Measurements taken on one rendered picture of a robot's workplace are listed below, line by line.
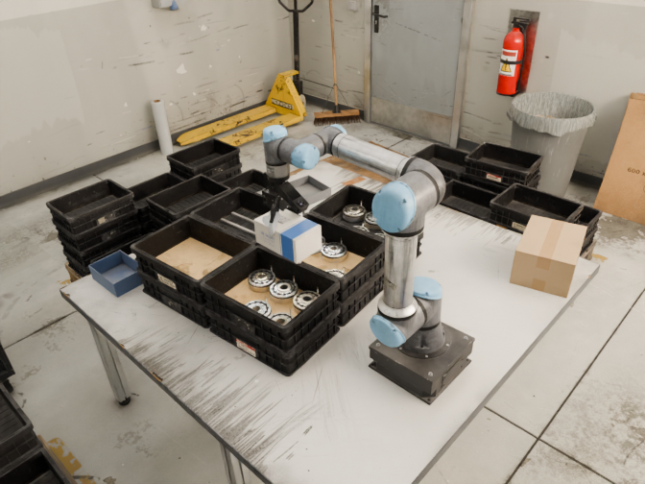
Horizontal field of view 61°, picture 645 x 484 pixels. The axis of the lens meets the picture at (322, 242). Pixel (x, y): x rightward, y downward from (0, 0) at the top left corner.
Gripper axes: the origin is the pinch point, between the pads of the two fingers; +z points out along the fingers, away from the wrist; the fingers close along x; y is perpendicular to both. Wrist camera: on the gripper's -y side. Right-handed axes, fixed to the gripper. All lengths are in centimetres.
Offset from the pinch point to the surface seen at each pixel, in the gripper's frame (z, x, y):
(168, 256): 27, 17, 55
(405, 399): 41, 3, -53
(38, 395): 109, 70, 117
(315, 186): 40, -82, 68
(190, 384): 41, 45, 4
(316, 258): 27.6, -21.4, 8.9
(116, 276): 40, 31, 78
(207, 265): 27.3, 9.7, 38.3
